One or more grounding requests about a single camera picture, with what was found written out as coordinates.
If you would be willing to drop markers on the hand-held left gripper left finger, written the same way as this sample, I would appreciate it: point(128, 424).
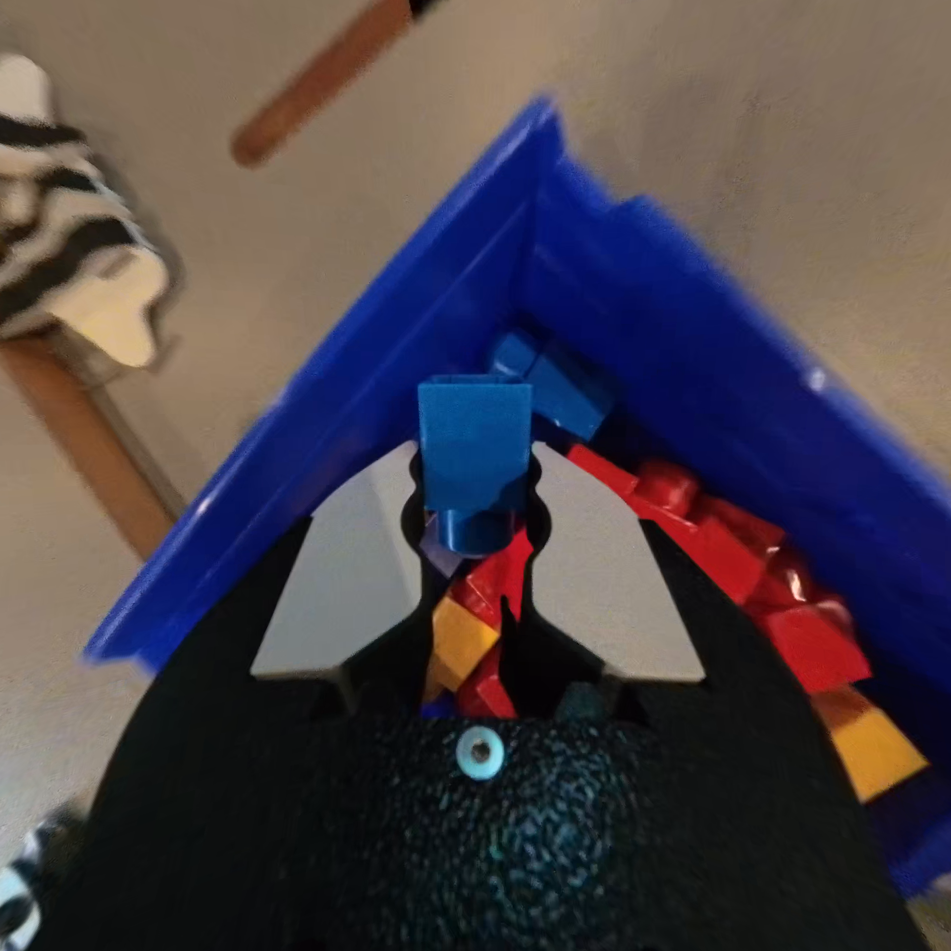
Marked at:
point(342, 587)

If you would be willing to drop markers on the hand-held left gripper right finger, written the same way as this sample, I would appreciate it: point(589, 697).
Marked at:
point(617, 587)

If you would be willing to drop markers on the black white striped piece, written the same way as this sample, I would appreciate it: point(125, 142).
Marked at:
point(18, 884)

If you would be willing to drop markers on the pile of mega blocks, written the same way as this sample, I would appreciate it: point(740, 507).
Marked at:
point(743, 550)

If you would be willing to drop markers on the blue mega block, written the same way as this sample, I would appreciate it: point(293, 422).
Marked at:
point(472, 446)

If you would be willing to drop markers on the blue plastic bin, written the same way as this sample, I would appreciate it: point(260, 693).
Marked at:
point(631, 297)

